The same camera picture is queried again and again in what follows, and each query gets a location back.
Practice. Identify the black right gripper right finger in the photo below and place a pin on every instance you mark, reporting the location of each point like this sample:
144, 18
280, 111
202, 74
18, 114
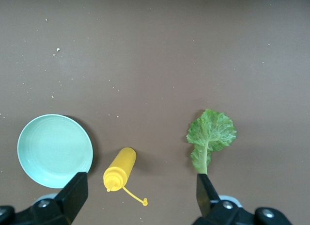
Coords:
206, 198

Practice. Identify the green lettuce leaf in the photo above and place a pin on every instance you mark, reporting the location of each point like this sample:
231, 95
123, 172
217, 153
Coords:
210, 133

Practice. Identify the mint green plate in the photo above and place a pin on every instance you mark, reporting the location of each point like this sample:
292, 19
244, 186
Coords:
54, 149

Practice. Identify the yellow squeeze bottle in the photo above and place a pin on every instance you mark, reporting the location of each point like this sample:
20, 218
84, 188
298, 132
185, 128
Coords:
121, 166

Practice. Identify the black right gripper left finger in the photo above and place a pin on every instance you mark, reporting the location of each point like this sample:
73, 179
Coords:
70, 196

